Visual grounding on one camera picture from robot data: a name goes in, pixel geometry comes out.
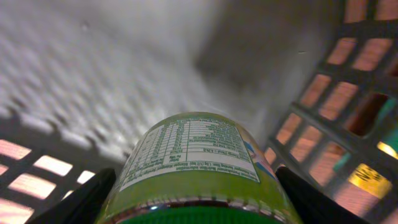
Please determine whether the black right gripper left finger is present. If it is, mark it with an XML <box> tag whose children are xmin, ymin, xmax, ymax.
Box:
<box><xmin>28</xmin><ymin>168</ymin><xmax>116</xmax><ymax>224</ymax></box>

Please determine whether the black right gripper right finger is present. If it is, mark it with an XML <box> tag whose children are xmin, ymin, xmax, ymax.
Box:
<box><xmin>275</xmin><ymin>167</ymin><xmax>368</xmax><ymax>224</ymax></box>

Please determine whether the green Nescafe coffee bag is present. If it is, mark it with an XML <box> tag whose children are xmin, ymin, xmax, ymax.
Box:
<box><xmin>348</xmin><ymin>94</ymin><xmax>397</xmax><ymax>199</ymax></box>

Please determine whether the green lidded spice jar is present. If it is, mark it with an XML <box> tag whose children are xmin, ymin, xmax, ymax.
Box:
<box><xmin>96</xmin><ymin>112</ymin><xmax>301</xmax><ymax>223</ymax></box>

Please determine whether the grey plastic lattice basket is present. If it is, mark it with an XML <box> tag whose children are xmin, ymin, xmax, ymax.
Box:
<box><xmin>1</xmin><ymin>0</ymin><xmax>397</xmax><ymax>223</ymax></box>

